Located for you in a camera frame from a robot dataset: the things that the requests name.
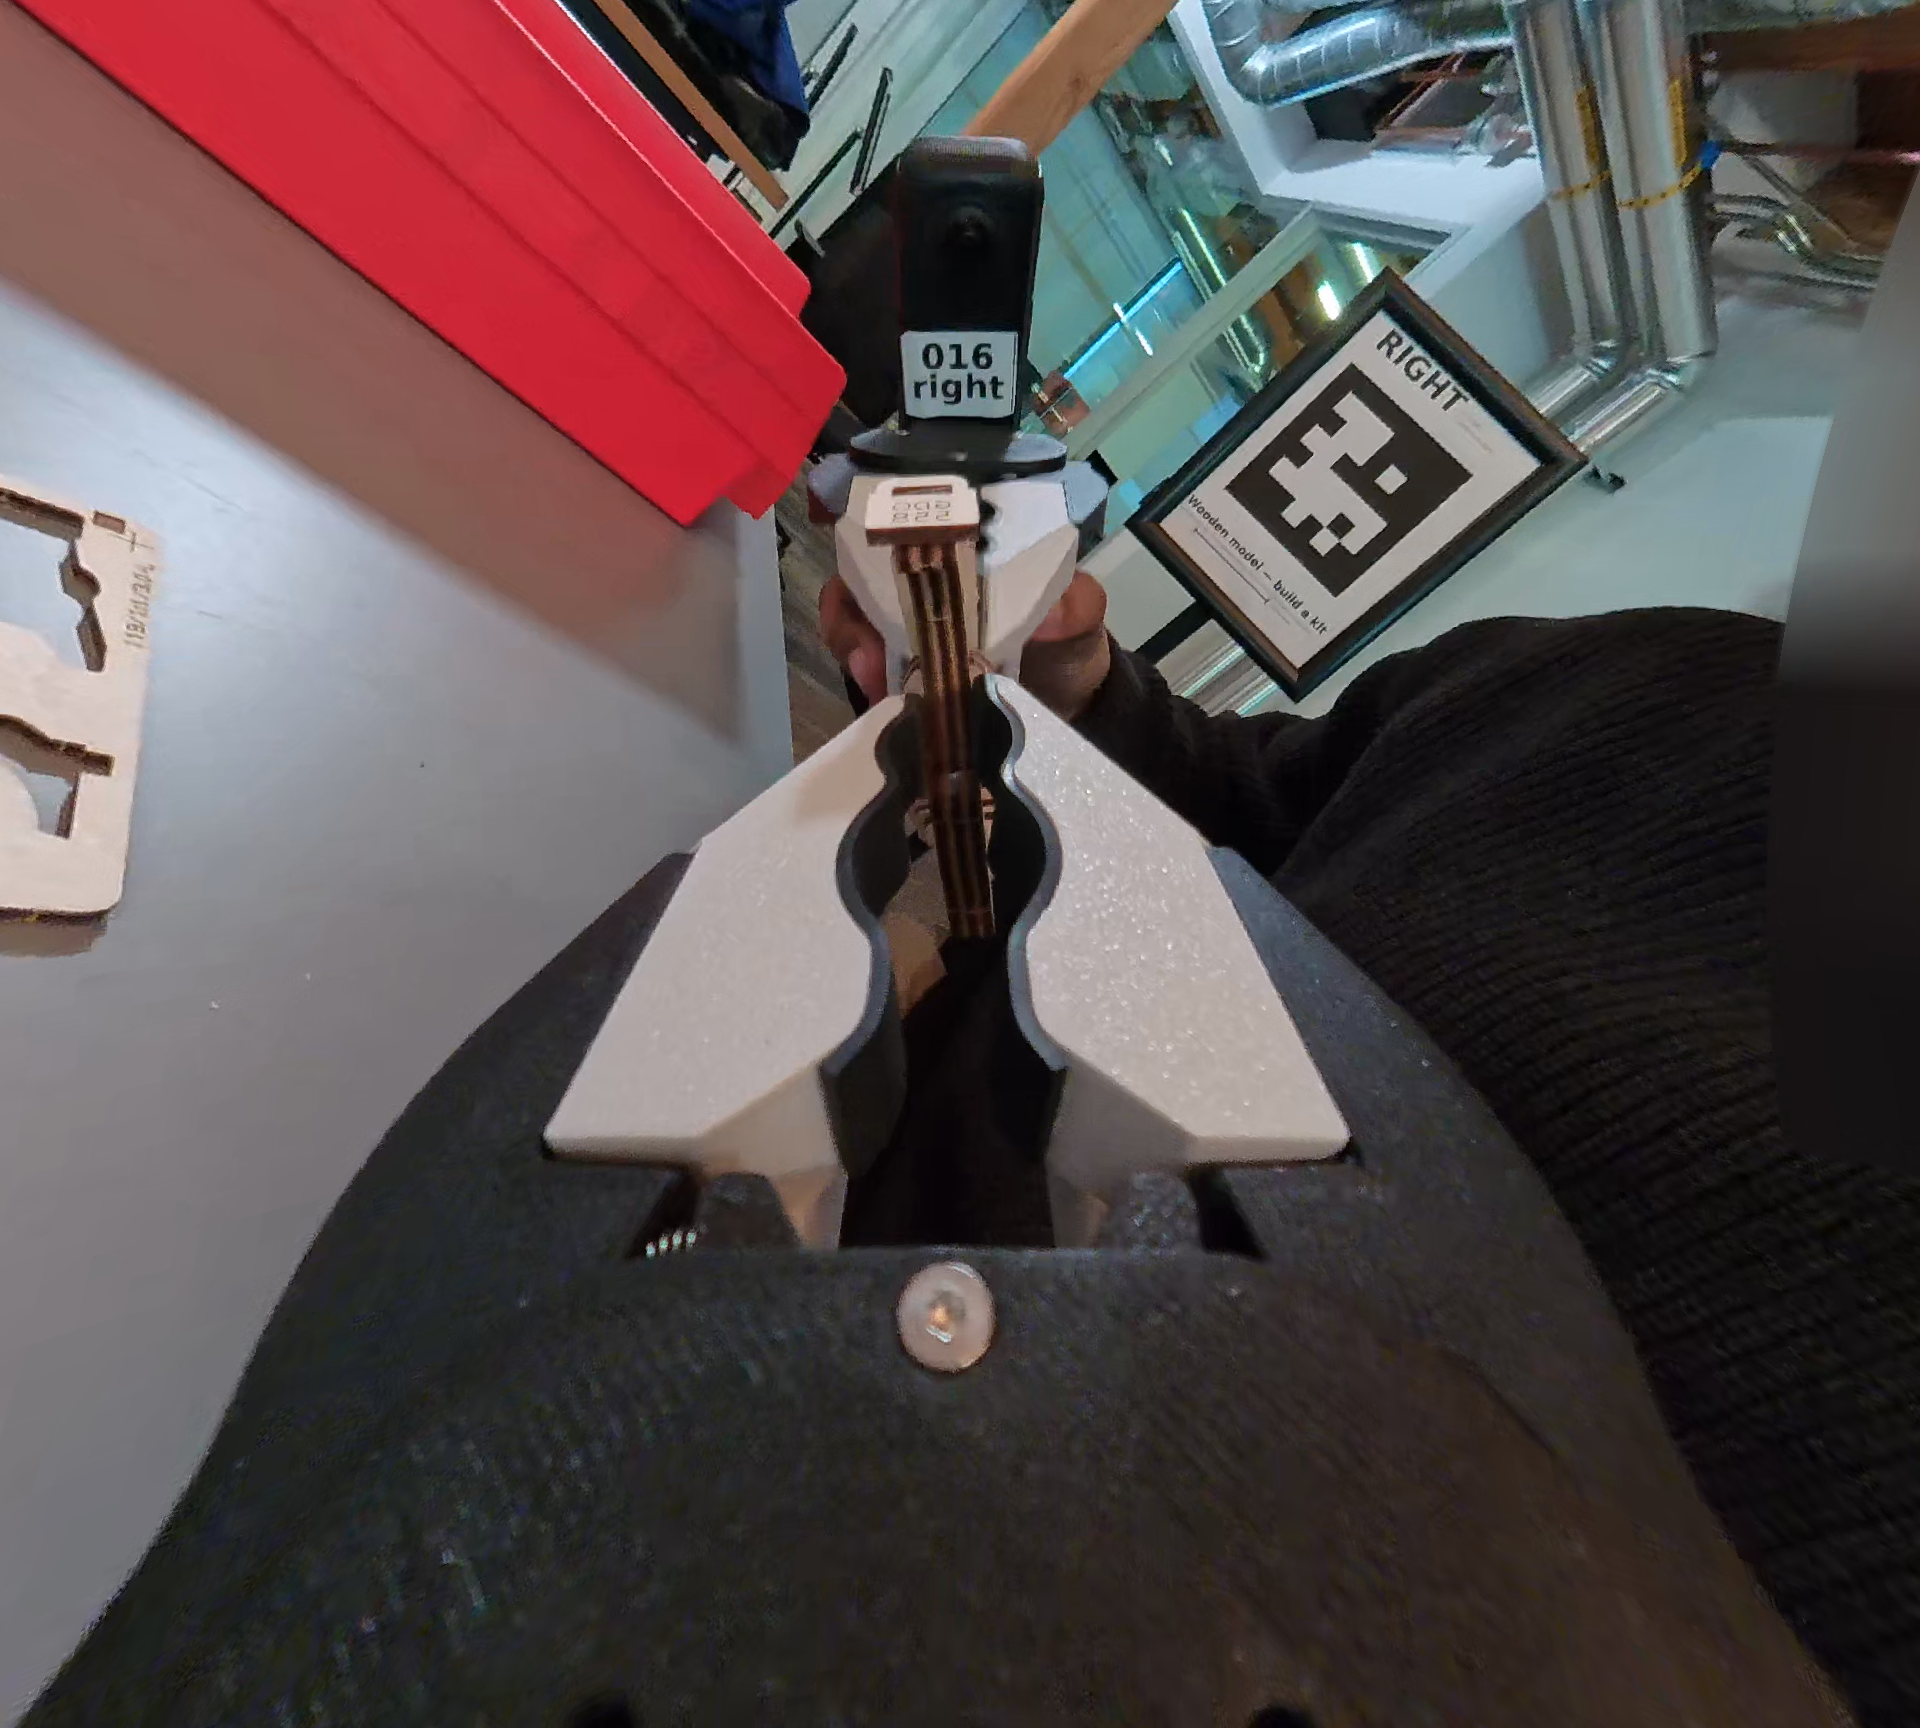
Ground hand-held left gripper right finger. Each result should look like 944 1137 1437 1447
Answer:
987 679 1351 1245

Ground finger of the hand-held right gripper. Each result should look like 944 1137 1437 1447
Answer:
968 486 1083 679
833 477 924 698

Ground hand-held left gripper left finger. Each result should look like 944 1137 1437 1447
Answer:
543 691 922 1249

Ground wooden model assembly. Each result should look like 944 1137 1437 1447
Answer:
874 477 1005 945

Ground person's right forearm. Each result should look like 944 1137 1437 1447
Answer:
1073 610 1791 949

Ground grey desk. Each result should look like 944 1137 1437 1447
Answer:
0 0 798 1718

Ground person's right hand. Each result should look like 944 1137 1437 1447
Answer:
817 569 1113 725

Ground black monitor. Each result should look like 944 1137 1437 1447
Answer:
798 211 907 418

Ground framed marker sign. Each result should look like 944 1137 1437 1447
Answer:
1129 267 1590 703

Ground red plastic bin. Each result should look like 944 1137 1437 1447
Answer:
0 0 849 527

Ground silver ventilation ducts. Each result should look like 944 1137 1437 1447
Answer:
1185 0 1920 413

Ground wooden parts sheet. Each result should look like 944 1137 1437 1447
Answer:
0 474 167 929

